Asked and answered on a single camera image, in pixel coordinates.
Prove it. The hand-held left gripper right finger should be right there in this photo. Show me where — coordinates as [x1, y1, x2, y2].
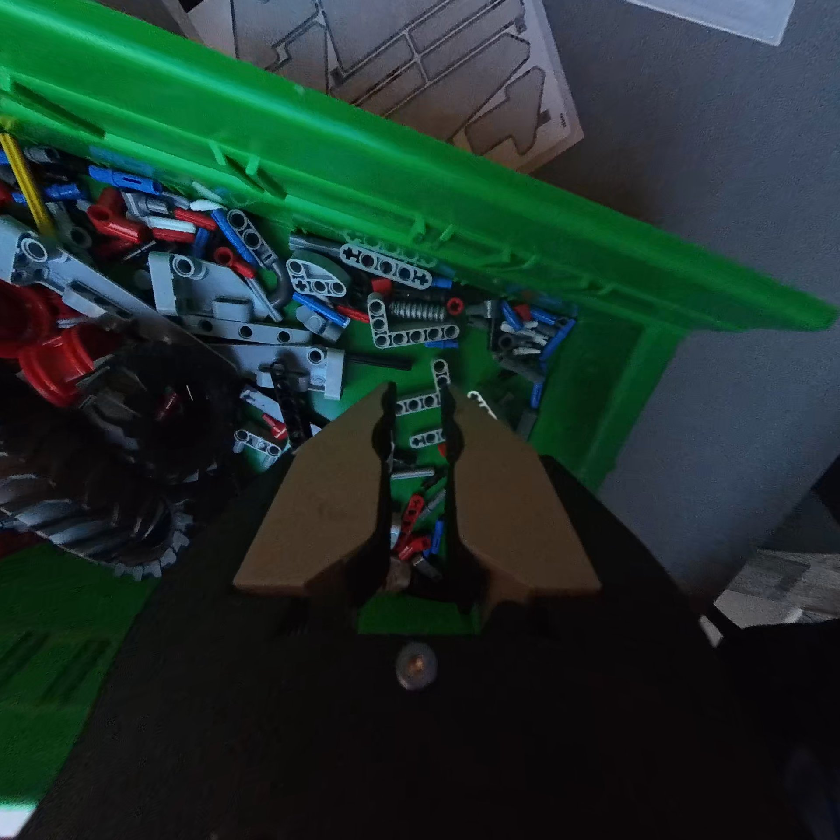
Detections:
[440, 386, 602, 610]

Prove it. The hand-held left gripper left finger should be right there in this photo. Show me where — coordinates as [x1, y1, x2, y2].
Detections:
[233, 382, 397, 606]

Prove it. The pile of lego pieces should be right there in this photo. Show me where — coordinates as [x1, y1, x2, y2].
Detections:
[0, 141, 580, 581]

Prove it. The green plastic tray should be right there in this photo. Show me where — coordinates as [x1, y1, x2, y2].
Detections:
[0, 0, 838, 809]

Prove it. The black rubber lego tyre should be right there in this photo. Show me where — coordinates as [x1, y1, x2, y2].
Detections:
[79, 341, 248, 490]
[0, 451, 199, 582]

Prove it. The grey lego spring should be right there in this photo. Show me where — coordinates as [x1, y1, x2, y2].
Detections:
[387, 298, 451, 324]

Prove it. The red lego wheel rim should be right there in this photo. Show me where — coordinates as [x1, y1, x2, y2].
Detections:
[18, 324, 127, 409]
[0, 282, 55, 359]

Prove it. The yellow lego axle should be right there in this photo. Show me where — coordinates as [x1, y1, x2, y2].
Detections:
[0, 131, 57, 237]

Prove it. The white furniture piece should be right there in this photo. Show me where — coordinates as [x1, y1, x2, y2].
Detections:
[714, 547, 840, 626]

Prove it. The grey sticker sheet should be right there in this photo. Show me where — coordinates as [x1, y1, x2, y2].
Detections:
[163, 0, 585, 173]

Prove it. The clear plastic bag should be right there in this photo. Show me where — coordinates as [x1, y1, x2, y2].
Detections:
[622, 0, 799, 47]

